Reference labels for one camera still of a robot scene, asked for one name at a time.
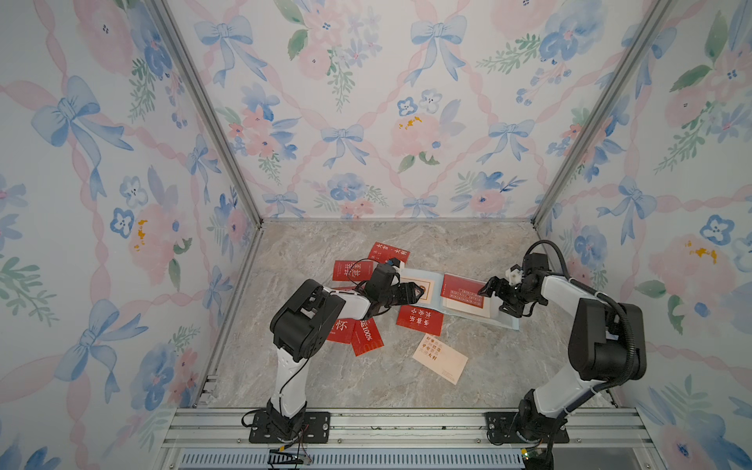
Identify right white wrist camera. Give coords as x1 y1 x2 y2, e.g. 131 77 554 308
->
505 264 524 286

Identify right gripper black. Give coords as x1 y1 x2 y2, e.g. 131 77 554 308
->
479 276 538 316

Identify cream card inside album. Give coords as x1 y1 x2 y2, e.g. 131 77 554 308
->
442 298 491 319

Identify red card lower left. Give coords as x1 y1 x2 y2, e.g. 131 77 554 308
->
327 319 358 345

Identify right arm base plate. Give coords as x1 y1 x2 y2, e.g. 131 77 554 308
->
484 411 570 446

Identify red card upper left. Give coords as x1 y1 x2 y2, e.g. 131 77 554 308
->
332 260 375 283

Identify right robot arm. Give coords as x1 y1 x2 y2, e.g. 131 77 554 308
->
479 241 647 446

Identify red card inside album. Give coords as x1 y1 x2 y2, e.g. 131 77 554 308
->
441 273 485 307

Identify left aluminium corner post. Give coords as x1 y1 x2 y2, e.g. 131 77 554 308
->
145 0 262 229

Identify red card near album front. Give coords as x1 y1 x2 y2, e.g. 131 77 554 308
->
397 305 445 336

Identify red card 100 percent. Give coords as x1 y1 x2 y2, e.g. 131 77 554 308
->
351 318 384 356

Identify right aluminium corner post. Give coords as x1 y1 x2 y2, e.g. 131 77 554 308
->
531 0 676 229

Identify aluminium front rail frame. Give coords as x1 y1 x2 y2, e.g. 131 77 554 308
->
152 409 666 469

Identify red card far top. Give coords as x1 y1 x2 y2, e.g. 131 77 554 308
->
368 242 410 264

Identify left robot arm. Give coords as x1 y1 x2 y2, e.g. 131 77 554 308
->
266 258 425 442

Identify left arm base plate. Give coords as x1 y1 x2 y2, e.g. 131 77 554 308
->
241 409 331 445

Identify aluminium corner post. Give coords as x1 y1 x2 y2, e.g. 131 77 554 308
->
145 0 262 229
531 0 676 229

